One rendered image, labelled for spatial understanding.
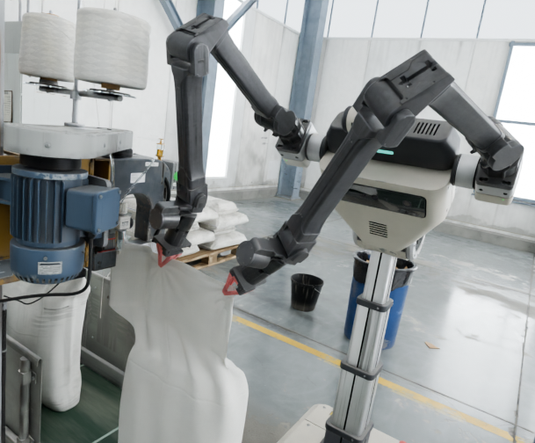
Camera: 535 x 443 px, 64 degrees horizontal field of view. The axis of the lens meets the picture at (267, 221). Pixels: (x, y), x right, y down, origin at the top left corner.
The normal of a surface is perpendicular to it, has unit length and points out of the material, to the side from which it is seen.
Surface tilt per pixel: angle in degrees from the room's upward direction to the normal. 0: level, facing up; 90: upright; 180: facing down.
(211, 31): 103
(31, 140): 90
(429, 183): 40
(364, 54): 90
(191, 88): 109
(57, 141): 91
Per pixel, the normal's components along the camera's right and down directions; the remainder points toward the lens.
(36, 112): 0.83, 0.22
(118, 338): -0.54, 0.11
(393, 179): -0.24, -0.68
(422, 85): -0.40, -0.40
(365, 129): -0.85, 0.03
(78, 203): -0.15, 0.18
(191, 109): 0.66, 0.47
